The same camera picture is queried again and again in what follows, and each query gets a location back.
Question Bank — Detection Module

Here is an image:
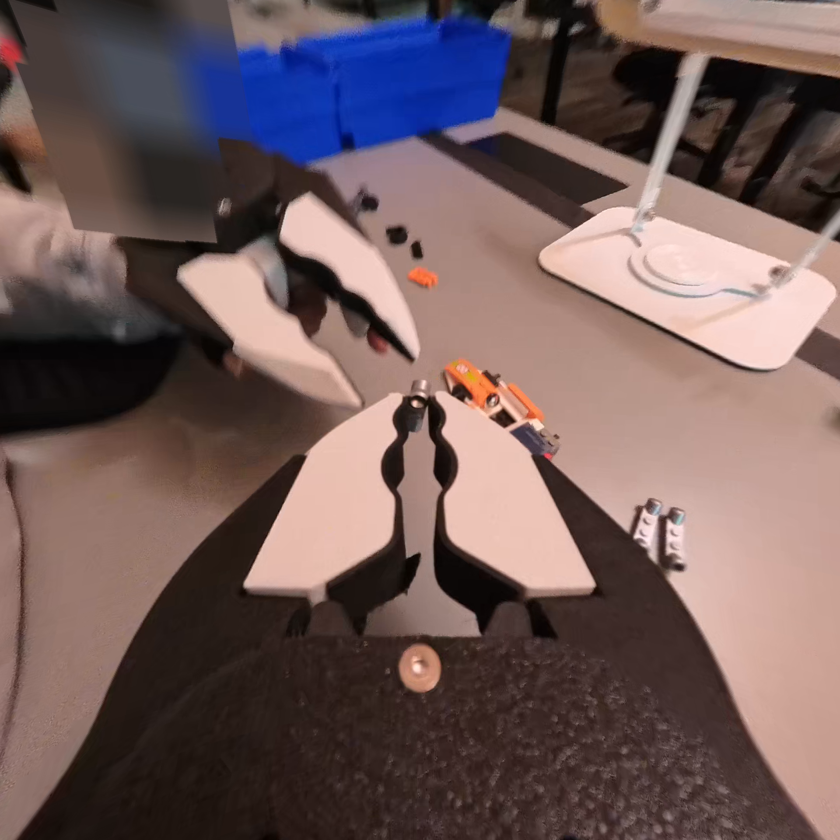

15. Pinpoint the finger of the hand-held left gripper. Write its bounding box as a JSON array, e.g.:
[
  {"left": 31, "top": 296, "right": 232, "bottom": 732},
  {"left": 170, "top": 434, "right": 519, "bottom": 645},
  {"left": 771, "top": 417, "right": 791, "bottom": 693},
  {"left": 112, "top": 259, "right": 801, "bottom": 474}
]
[
  {"left": 178, "top": 252, "right": 364, "bottom": 410},
  {"left": 280, "top": 195, "right": 424, "bottom": 362}
]

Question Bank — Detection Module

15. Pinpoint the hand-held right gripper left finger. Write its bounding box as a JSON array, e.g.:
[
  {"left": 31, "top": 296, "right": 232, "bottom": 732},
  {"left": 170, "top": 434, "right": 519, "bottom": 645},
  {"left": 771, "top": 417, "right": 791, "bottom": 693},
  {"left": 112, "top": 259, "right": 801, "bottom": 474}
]
[{"left": 246, "top": 392, "right": 418, "bottom": 614}]

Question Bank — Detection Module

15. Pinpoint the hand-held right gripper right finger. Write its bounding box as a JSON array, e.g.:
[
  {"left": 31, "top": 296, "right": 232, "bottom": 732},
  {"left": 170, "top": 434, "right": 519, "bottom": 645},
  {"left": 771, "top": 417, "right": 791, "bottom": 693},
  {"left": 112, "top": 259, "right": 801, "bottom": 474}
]
[{"left": 427, "top": 392, "right": 598, "bottom": 618}]

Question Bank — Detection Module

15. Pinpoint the orange white lego car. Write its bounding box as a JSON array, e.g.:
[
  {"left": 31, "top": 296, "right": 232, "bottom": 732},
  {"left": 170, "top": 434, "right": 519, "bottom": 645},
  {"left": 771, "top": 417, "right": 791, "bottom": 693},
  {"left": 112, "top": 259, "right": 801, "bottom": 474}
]
[{"left": 440, "top": 359, "right": 563, "bottom": 460}]

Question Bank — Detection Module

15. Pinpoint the grey small round piece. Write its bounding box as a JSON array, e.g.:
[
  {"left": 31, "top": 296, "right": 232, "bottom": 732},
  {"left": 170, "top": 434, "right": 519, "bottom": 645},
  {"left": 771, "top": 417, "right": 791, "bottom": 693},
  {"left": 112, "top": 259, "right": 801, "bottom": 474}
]
[{"left": 402, "top": 378, "right": 434, "bottom": 434}]

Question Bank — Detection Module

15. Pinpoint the white book stand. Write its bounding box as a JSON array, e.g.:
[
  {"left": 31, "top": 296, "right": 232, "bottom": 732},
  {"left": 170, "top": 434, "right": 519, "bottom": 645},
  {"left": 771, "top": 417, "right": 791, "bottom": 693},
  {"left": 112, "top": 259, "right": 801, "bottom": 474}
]
[{"left": 539, "top": 0, "right": 840, "bottom": 371}]

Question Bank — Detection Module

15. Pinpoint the person's left forearm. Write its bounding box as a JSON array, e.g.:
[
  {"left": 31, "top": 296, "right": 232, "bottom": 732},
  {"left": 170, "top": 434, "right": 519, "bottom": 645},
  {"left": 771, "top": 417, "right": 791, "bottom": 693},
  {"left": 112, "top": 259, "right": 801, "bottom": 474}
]
[{"left": 0, "top": 171, "right": 178, "bottom": 345}]

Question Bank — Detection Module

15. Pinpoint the person's left hand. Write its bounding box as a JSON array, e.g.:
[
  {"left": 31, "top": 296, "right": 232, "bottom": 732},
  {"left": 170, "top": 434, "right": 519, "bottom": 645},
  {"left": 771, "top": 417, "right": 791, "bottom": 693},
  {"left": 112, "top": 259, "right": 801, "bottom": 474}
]
[{"left": 292, "top": 269, "right": 395, "bottom": 358}]

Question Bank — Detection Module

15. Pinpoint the blue storage bin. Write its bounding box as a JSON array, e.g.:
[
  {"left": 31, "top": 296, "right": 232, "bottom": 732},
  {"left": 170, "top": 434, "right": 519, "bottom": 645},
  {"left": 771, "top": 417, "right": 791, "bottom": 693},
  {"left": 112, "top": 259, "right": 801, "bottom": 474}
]
[{"left": 197, "top": 16, "right": 513, "bottom": 165}]

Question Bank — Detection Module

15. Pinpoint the black textured pad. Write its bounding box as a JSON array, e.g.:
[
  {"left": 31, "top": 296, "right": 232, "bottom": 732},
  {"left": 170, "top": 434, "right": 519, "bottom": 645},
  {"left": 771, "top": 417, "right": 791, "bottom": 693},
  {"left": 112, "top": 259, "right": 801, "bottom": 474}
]
[{"left": 0, "top": 335, "right": 185, "bottom": 437}]

